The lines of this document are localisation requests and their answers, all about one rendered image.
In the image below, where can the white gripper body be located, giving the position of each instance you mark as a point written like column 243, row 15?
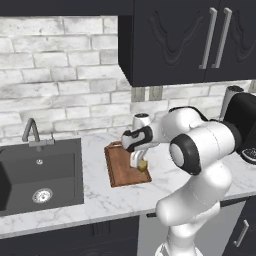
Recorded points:
column 136, row 158

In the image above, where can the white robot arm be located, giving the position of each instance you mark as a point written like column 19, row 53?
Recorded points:
column 203, row 146

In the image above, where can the yellow green sponge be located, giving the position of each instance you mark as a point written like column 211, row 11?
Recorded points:
column 143, row 165

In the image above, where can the brown wooden cutting board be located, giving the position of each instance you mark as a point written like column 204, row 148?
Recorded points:
column 121, row 171

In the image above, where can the grey dishwasher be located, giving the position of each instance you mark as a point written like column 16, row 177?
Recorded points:
column 150, row 238

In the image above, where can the black sink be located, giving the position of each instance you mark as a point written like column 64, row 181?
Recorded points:
column 40, row 176

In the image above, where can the black base cupboard front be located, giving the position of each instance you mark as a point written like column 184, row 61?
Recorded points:
column 66, row 238

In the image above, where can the grey tap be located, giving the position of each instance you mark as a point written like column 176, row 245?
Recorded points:
column 31, row 126

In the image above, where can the black coffee machine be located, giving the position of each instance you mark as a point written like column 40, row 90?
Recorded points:
column 245, row 116

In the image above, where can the black base cupboard door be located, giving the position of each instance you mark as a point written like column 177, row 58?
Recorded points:
column 248, row 213

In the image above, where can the black wall cupboard door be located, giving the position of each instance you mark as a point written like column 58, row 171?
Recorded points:
column 241, row 36
column 166, row 40

